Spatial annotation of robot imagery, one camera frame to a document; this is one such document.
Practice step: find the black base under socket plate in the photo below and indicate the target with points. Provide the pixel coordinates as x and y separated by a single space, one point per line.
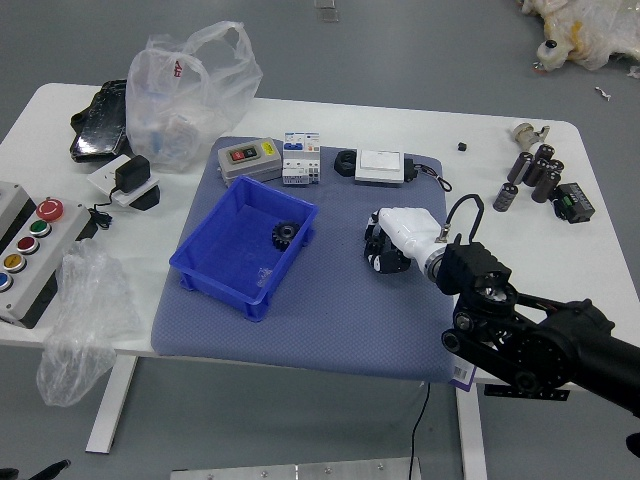
150 201

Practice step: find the black power adapter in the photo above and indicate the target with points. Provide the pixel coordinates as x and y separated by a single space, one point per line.
131 172

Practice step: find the white plastic bag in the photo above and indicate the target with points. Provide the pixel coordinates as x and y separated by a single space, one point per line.
165 125

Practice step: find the silver metal plate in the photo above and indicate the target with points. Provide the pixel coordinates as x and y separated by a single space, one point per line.
295 471

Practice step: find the white paper scrap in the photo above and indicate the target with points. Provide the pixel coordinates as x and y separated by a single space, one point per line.
603 93

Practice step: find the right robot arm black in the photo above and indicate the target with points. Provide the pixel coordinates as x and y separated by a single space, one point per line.
550 345

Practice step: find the white plastic scrap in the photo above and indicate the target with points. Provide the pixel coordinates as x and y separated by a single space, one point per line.
635 72

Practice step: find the white metal lamp socket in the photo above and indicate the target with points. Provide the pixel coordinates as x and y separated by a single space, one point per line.
524 134

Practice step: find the blue plastic box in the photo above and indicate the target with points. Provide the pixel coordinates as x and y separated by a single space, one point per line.
225 245

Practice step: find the plush toy in plastic wrap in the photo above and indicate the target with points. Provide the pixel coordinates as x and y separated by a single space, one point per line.
590 35

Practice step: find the grey control box coloured buttons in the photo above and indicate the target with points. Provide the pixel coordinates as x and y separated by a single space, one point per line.
30 280

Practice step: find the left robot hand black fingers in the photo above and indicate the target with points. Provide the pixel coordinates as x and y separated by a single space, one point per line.
7 474

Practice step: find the white wall switch panel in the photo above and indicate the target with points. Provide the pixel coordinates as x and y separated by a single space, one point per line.
380 165

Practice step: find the black module green terminal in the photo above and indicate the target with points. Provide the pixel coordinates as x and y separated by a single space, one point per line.
575 200

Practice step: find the clear plastic bag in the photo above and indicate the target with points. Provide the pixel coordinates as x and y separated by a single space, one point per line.
75 325

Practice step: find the small clear plastic packets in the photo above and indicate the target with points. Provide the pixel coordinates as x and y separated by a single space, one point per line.
327 11

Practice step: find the white socket plate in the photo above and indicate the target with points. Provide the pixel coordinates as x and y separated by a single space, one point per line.
102 177

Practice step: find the black cylindrical capacitor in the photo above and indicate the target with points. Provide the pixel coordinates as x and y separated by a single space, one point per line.
535 172
545 151
556 165
545 186
520 167
505 197

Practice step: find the black plastic tray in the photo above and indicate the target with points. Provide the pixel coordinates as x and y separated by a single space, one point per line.
97 125

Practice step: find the big black gear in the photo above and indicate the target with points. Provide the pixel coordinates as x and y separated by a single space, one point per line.
286 236

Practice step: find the white table leg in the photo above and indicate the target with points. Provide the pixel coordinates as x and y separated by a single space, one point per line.
472 435
112 405

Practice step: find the white circuit breaker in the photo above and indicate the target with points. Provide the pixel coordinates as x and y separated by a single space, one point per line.
300 160

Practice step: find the black table control panel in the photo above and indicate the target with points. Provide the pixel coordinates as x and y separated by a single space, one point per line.
495 391

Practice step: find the blue-grey mat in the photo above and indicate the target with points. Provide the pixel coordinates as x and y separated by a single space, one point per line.
325 310

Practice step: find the grey push-button switch box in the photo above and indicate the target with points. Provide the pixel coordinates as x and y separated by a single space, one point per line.
250 161

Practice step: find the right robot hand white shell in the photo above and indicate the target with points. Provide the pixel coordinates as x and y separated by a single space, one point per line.
407 227

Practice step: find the purple label tag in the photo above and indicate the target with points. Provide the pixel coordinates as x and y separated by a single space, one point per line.
464 374

